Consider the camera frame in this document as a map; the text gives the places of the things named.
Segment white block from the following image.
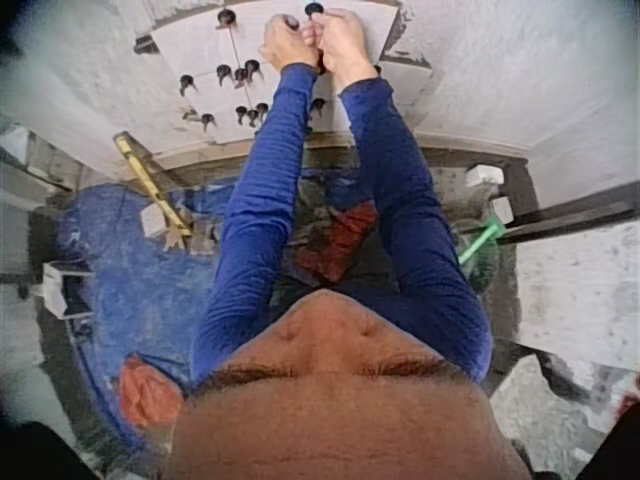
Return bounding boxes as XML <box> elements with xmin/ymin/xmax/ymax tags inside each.
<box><xmin>490</xmin><ymin>196</ymin><xmax>516</xmax><ymax>226</ymax></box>
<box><xmin>464</xmin><ymin>163</ymin><xmax>505</xmax><ymax>189</ymax></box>
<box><xmin>139</xmin><ymin>202</ymin><xmax>169</xmax><ymax>237</ymax></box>

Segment yellow spirit level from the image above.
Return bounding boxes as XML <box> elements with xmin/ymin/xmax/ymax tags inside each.
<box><xmin>113</xmin><ymin>131</ymin><xmax>195</xmax><ymax>239</ymax></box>

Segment green tool handle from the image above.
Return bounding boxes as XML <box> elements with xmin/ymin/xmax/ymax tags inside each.
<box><xmin>458</xmin><ymin>222</ymin><xmax>504</xmax><ymax>265</ymax></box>

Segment blue floor tarp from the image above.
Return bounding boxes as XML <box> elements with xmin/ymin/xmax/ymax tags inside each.
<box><xmin>58</xmin><ymin>177</ymin><xmax>301</xmax><ymax>451</ymax></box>

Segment white open box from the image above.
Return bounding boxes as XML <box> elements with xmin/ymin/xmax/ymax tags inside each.
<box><xmin>41</xmin><ymin>261</ymin><xmax>97</xmax><ymax>321</ymax></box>

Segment speckled white slab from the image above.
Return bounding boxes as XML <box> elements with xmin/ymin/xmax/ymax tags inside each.
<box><xmin>513</xmin><ymin>219</ymin><xmax>640</xmax><ymax>372</ymax></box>

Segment group of black leveling caps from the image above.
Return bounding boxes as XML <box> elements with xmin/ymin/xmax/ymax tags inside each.
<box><xmin>178</xmin><ymin>2</ymin><xmax>331</xmax><ymax>132</ymax></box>

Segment speckled grey slab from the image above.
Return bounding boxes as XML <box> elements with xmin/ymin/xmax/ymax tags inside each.
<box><xmin>488</xmin><ymin>353</ymin><xmax>624</xmax><ymax>474</ymax></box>

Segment person's legs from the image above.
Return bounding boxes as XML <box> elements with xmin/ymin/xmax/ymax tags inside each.
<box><xmin>292</xmin><ymin>167</ymin><xmax>396</xmax><ymax>287</ymax></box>

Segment orange cloth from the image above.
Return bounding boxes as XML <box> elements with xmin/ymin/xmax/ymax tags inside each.
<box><xmin>116</xmin><ymin>353</ymin><xmax>185</xmax><ymax>430</ymax></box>

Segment person's left hand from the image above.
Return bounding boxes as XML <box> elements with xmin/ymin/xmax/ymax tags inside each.
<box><xmin>258</xmin><ymin>13</ymin><xmax>321</xmax><ymax>72</ymax></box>

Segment person's right hand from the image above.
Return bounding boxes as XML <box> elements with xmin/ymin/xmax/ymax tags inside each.
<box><xmin>302</xmin><ymin>8</ymin><xmax>380</xmax><ymax>92</ymax></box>

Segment black metal bar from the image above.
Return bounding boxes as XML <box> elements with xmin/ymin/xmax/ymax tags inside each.
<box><xmin>497</xmin><ymin>195</ymin><xmax>640</xmax><ymax>246</ymax></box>

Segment white wall tile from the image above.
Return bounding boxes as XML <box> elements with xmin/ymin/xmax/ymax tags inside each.
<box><xmin>169</xmin><ymin>68</ymin><xmax>254</xmax><ymax>147</ymax></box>
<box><xmin>148</xmin><ymin>10</ymin><xmax>242</xmax><ymax>84</ymax></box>
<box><xmin>227</xmin><ymin>0</ymin><xmax>402</xmax><ymax>94</ymax></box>

